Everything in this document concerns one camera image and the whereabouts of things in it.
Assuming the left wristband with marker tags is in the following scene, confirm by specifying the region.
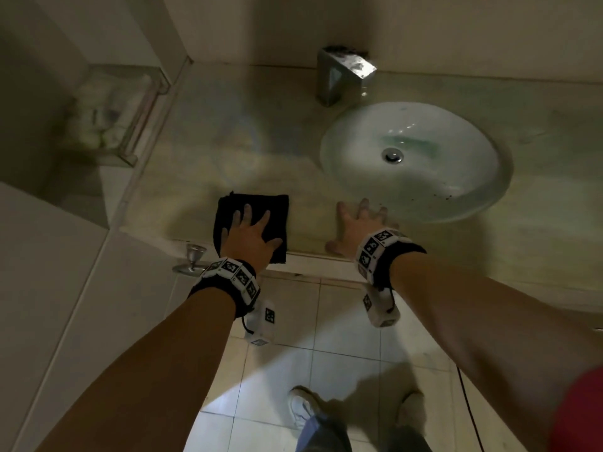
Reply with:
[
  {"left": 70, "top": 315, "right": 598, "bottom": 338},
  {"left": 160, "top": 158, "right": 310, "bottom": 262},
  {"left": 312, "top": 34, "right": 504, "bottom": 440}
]
[{"left": 188, "top": 257, "right": 262, "bottom": 321}]

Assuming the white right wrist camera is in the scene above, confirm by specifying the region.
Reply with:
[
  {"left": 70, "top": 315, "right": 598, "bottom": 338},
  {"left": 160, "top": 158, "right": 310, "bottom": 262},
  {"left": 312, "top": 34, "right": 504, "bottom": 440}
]
[{"left": 361, "top": 283, "right": 401, "bottom": 329}]

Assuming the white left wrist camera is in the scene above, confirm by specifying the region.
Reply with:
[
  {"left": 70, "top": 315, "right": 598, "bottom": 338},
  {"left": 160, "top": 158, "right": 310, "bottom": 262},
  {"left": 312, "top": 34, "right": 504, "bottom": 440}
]
[{"left": 242, "top": 300, "right": 279, "bottom": 347}]

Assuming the person's grey trouser leg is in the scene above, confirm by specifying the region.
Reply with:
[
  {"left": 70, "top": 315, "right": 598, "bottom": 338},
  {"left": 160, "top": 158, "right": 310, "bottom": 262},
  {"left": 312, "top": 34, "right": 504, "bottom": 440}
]
[
  {"left": 385, "top": 419, "right": 432, "bottom": 452},
  {"left": 294, "top": 414, "right": 352, "bottom": 452}
]

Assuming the person's right forearm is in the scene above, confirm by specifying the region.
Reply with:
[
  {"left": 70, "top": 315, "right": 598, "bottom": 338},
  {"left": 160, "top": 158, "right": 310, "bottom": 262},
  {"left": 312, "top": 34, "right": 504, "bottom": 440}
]
[{"left": 390, "top": 251, "right": 603, "bottom": 452}]

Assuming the wristband with marker tags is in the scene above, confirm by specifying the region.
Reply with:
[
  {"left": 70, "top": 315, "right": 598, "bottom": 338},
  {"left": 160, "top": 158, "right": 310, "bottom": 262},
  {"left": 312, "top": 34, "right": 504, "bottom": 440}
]
[
  {"left": 354, "top": 228, "right": 427, "bottom": 290},
  {"left": 188, "top": 257, "right": 262, "bottom": 321}
]

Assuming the white round sink basin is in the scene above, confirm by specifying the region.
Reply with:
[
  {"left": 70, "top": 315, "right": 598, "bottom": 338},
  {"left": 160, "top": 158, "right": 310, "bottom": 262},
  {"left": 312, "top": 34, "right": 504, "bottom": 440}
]
[{"left": 319, "top": 101, "right": 514, "bottom": 225}]

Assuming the person's left hand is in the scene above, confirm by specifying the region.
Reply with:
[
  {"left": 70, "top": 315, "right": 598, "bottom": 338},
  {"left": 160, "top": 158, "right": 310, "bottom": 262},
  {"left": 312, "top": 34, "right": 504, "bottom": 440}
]
[{"left": 220, "top": 203, "right": 284, "bottom": 272}]

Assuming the clear towel shelf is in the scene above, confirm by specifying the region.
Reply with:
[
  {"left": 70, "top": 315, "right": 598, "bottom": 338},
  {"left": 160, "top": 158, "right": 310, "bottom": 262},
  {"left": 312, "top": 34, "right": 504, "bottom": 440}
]
[{"left": 60, "top": 64, "right": 171, "bottom": 168}]

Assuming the thin black cable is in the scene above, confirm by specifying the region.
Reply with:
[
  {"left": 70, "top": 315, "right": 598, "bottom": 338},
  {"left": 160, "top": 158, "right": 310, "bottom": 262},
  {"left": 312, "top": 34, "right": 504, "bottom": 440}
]
[{"left": 455, "top": 366, "right": 487, "bottom": 452}]

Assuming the person's grey right trouser leg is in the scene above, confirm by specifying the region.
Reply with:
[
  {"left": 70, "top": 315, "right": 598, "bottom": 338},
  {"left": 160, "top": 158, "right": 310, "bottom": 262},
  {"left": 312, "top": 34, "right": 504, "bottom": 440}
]
[{"left": 385, "top": 419, "right": 432, "bottom": 452}]

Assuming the person's red sleeve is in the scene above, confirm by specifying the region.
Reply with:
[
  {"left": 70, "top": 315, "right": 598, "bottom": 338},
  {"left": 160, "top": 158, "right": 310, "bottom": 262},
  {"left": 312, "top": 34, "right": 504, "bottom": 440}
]
[{"left": 548, "top": 366, "right": 603, "bottom": 452}]

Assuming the square chrome faucet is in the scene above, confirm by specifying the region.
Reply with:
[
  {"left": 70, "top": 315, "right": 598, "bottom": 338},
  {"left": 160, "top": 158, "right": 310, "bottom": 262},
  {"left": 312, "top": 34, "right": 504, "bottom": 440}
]
[{"left": 316, "top": 45, "right": 378, "bottom": 108}]

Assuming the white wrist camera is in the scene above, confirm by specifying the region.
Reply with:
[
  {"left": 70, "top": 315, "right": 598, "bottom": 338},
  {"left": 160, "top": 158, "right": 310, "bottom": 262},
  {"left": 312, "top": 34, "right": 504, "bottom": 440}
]
[
  {"left": 242, "top": 300, "right": 279, "bottom": 347},
  {"left": 361, "top": 283, "right": 401, "bottom": 329}
]

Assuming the person's white left shoe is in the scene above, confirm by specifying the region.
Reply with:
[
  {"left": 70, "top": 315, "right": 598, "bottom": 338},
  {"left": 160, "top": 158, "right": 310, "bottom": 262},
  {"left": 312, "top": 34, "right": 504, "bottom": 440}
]
[{"left": 287, "top": 386, "right": 327, "bottom": 432}]

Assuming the person's left forearm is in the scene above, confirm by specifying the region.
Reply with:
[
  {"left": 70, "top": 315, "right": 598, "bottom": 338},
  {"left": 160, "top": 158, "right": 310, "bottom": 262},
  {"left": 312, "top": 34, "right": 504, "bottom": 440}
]
[{"left": 35, "top": 287, "right": 237, "bottom": 452}]

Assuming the person's grey left trouser leg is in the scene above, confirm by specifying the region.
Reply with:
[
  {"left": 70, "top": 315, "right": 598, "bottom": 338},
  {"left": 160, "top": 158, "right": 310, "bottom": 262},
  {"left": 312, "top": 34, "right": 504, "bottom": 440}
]
[{"left": 294, "top": 414, "right": 352, "bottom": 452}]

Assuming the person's white right shoe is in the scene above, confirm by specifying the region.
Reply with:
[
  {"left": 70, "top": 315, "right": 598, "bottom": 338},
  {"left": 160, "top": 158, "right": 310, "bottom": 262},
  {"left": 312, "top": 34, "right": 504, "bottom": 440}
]
[{"left": 397, "top": 390, "right": 427, "bottom": 430}]

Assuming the metal funnel-shaped knob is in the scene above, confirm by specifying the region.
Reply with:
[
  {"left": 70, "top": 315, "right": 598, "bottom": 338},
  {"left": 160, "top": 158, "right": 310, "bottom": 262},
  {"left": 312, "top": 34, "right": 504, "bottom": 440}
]
[{"left": 171, "top": 244, "right": 209, "bottom": 277}]

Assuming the black cleaning cloth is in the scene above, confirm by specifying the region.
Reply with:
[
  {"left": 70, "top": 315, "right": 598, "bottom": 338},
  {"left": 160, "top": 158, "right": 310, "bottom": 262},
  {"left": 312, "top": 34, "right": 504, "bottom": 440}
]
[{"left": 213, "top": 191, "right": 290, "bottom": 265}]

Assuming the pile of white towels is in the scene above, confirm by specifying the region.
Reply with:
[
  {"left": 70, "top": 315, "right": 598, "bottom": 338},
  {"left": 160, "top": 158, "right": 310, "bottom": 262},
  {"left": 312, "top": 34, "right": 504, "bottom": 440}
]
[{"left": 66, "top": 73, "right": 152, "bottom": 149}]

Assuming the person's right hand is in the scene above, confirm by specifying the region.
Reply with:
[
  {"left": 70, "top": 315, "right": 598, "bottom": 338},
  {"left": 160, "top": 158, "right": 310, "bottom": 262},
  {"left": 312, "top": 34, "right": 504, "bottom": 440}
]
[{"left": 324, "top": 197, "right": 401, "bottom": 260}]

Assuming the right wristband with marker tags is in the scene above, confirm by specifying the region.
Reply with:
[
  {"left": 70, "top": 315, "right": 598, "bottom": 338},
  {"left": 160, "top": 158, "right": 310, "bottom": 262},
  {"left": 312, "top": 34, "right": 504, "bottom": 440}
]
[{"left": 354, "top": 228, "right": 427, "bottom": 290}]

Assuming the person's white shoe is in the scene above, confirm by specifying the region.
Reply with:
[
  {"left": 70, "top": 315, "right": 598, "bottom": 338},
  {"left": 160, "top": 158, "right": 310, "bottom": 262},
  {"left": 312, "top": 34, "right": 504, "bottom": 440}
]
[
  {"left": 287, "top": 386, "right": 327, "bottom": 432},
  {"left": 397, "top": 390, "right": 427, "bottom": 430}
]

